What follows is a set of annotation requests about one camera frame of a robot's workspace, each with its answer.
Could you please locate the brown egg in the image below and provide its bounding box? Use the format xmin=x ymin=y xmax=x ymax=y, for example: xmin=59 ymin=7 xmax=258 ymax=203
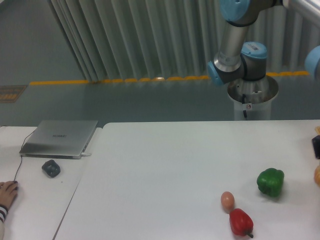
xmin=220 ymin=191 xmax=235 ymax=211

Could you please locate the green bell pepper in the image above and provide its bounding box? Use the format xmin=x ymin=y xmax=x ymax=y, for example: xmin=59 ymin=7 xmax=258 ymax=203
xmin=256 ymin=168 xmax=285 ymax=198

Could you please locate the black pedestal cable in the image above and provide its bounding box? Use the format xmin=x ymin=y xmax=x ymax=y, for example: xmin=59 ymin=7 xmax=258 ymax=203
xmin=241 ymin=93 xmax=248 ymax=119

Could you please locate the grey pleated curtain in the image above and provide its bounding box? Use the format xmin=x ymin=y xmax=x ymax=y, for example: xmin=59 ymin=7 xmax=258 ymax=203
xmin=49 ymin=0 xmax=320 ymax=82

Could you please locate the red bell pepper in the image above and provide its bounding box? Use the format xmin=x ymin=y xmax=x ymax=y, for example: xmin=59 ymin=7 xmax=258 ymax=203
xmin=229 ymin=208 xmax=254 ymax=238

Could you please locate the person's hand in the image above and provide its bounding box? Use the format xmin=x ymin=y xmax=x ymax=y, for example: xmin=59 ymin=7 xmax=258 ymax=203
xmin=0 ymin=181 xmax=19 ymax=210

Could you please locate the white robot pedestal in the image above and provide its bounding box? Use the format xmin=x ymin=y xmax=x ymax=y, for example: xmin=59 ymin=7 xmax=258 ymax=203
xmin=227 ymin=75 xmax=279 ymax=121

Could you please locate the thin dark cable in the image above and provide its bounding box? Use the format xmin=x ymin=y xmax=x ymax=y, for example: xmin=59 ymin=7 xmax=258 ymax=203
xmin=11 ymin=133 xmax=34 ymax=182

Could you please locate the striped sleeve forearm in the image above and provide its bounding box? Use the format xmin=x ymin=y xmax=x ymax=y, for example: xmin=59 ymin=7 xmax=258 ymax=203
xmin=0 ymin=204 xmax=9 ymax=240

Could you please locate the silver closed laptop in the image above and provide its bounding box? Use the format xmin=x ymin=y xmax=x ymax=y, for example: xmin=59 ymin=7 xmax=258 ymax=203
xmin=19 ymin=120 xmax=98 ymax=159

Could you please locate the white usb dongle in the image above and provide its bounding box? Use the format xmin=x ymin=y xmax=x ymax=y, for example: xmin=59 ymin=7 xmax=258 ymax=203
xmin=81 ymin=152 xmax=92 ymax=157

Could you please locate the triangular bread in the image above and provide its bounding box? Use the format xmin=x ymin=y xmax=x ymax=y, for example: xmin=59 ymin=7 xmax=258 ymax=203
xmin=313 ymin=165 xmax=320 ymax=187

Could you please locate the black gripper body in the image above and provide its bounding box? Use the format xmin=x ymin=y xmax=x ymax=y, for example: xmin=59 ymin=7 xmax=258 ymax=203
xmin=311 ymin=135 xmax=320 ymax=159

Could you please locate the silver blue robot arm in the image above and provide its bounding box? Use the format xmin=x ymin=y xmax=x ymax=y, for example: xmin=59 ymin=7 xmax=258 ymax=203
xmin=207 ymin=0 xmax=320 ymax=121

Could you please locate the small black plastic object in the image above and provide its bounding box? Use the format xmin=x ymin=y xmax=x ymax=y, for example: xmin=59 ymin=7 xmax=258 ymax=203
xmin=41 ymin=159 xmax=61 ymax=178

